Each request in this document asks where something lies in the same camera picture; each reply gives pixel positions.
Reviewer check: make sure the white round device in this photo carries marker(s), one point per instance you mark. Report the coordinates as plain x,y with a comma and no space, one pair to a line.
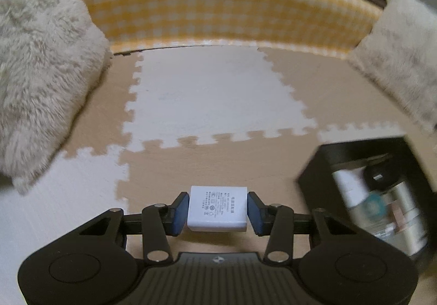
352,186

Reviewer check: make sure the fluffy white pillow right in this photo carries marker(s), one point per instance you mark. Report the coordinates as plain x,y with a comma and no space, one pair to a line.
399,55

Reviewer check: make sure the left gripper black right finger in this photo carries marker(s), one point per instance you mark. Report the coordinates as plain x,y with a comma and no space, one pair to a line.
275,222

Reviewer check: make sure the white cylinder tube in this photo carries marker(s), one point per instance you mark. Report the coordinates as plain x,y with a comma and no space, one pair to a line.
403,197

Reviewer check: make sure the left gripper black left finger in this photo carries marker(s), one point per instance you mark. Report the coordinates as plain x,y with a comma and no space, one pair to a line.
159,221

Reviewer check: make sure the clear plastic case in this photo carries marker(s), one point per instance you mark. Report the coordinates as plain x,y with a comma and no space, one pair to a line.
380,227

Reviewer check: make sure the black cardboard box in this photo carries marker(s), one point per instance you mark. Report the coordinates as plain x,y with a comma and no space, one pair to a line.
320,190

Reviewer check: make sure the fluffy white pillow left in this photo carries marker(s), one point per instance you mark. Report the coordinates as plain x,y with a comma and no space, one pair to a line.
52,56

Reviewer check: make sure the fluffy white pillow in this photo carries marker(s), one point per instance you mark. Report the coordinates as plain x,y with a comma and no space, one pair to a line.
52,56
399,55

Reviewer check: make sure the brown cylinder tube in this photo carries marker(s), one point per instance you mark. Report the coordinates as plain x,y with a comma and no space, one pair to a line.
397,217

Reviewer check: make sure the black oval case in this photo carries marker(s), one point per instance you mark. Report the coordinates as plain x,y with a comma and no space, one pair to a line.
380,176

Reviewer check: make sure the white power adapter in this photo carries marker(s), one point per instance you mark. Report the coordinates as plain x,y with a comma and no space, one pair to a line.
214,209

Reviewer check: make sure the yellow checkered cushion backrest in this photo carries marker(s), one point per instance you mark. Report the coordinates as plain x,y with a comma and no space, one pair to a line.
331,28

